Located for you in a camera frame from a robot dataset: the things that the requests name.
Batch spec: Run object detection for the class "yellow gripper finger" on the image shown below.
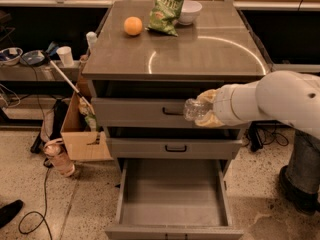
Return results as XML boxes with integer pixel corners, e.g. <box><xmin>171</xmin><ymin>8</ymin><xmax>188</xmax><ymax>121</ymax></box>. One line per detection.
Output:
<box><xmin>197</xmin><ymin>89</ymin><xmax>218</xmax><ymax>103</ymax></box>
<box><xmin>195</xmin><ymin>113</ymin><xmax>223</xmax><ymax>128</ymax></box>

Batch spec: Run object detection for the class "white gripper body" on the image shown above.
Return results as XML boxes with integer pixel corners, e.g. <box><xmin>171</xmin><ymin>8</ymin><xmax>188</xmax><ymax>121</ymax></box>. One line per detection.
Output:
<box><xmin>213</xmin><ymin>84</ymin><xmax>242</xmax><ymax>126</ymax></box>

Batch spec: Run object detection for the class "clear plastic water bottle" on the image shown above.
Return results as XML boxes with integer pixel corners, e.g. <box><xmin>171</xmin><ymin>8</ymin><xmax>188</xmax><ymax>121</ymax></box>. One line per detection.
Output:
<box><xmin>183</xmin><ymin>99</ymin><xmax>212</xmax><ymax>121</ymax></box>

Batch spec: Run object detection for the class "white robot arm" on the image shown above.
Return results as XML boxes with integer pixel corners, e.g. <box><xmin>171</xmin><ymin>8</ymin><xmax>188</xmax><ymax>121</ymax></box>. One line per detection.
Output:
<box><xmin>195</xmin><ymin>71</ymin><xmax>320</xmax><ymax>139</ymax></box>

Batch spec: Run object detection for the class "grey drawer cabinet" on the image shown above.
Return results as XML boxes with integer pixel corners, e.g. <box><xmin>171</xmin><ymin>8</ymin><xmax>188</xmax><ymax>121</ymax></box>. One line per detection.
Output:
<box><xmin>81</xmin><ymin>0</ymin><xmax>275</xmax><ymax>240</ymax></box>

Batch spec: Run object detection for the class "middle grey drawer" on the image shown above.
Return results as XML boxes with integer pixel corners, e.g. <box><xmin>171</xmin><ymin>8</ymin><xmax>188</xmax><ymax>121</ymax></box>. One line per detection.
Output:
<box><xmin>107</xmin><ymin>127</ymin><xmax>242</xmax><ymax>160</ymax></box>

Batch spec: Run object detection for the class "grey drawer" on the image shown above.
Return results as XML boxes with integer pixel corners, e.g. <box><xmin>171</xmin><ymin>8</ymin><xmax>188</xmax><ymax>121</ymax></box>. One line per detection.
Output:
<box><xmin>91</xmin><ymin>97</ymin><xmax>251</xmax><ymax>130</ymax></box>
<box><xmin>107</xmin><ymin>127</ymin><xmax>242</xmax><ymax>160</ymax></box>

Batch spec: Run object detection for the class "open bottom drawer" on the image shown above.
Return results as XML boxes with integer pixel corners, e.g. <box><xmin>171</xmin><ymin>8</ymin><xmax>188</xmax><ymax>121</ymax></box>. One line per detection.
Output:
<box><xmin>106</xmin><ymin>159</ymin><xmax>243</xmax><ymax>240</ymax></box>

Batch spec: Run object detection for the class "top grey drawer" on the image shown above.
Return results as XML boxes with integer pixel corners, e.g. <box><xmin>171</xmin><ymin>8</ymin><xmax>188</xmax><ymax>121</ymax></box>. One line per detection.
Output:
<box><xmin>91</xmin><ymin>97</ymin><xmax>251</xmax><ymax>130</ymax></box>

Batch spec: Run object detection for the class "white bottle beside cabinet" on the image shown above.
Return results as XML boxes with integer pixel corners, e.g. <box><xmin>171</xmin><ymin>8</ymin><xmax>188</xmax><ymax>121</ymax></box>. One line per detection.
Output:
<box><xmin>86</xmin><ymin>31</ymin><xmax>97</xmax><ymax>50</ymax></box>

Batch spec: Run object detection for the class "white bowl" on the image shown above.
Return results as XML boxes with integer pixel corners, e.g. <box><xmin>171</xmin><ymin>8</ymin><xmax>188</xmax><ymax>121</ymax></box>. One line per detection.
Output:
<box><xmin>178</xmin><ymin>0</ymin><xmax>202</xmax><ymax>25</ymax></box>

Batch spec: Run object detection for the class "person leg in jeans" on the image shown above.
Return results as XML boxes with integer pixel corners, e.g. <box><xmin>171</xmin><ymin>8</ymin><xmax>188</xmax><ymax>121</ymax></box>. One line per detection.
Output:
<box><xmin>279</xmin><ymin>130</ymin><xmax>320</xmax><ymax>216</ymax></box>

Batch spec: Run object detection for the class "green chip bag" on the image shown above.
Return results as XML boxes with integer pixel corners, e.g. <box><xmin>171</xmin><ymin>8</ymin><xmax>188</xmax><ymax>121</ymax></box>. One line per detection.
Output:
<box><xmin>148</xmin><ymin>0</ymin><xmax>184</xmax><ymax>36</ymax></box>

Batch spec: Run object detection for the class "orange fruit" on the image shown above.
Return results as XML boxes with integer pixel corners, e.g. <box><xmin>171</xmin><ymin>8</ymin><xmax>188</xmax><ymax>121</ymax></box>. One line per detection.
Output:
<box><xmin>124</xmin><ymin>17</ymin><xmax>143</xmax><ymax>36</ymax></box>

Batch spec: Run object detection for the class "cardboard box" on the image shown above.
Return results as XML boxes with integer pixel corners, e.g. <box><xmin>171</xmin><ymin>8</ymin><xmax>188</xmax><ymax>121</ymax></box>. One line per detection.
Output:
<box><xmin>61</xmin><ymin>93</ymin><xmax>112</xmax><ymax>161</ymax></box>

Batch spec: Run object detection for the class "white paper cup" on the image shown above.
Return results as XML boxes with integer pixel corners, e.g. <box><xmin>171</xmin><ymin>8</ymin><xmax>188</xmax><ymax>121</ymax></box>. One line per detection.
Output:
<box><xmin>57</xmin><ymin>46</ymin><xmax>74</xmax><ymax>67</ymax></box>

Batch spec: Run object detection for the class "white stick tool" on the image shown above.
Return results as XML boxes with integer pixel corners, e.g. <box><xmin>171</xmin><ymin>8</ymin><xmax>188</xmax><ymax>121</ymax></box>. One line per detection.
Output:
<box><xmin>41</xmin><ymin>51</ymin><xmax>94</xmax><ymax>114</ymax></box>

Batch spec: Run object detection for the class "left low shelf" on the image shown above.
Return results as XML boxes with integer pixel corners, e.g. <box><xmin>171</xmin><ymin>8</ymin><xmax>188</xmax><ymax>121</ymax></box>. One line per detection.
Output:
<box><xmin>0</xmin><ymin>61</ymin><xmax>80</xmax><ymax>81</ymax></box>

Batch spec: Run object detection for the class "dark round dish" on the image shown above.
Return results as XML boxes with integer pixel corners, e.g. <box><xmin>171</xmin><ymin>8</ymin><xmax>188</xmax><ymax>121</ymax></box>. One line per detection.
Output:
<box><xmin>20</xmin><ymin>50</ymin><xmax>46</xmax><ymax>66</ymax></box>

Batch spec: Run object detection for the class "bowl on left shelf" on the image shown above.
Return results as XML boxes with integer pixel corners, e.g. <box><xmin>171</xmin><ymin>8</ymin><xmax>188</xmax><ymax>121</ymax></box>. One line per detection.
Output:
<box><xmin>0</xmin><ymin>47</ymin><xmax>23</xmax><ymax>66</ymax></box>

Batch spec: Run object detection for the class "black shoe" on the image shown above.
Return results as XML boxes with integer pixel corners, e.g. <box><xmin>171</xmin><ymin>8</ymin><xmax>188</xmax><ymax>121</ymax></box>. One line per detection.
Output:
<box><xmin>0</xmin><ymin>200</ymin><xmax>23</xmax><ymax>228</ymax></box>

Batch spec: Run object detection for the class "black cables right floor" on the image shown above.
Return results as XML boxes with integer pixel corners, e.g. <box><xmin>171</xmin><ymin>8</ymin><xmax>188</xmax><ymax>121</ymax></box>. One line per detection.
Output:
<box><xmin>246</xmin><ymin>120</ymin><xmax>290</xmax><ymax>152</ymax></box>

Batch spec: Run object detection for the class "black floor cable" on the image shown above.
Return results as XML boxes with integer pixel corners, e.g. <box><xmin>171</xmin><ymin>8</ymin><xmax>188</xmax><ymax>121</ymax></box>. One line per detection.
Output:
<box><xmin>18</xmin><ymin>166</ymin><xmax>54</xmax><ymax>240</ymax></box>

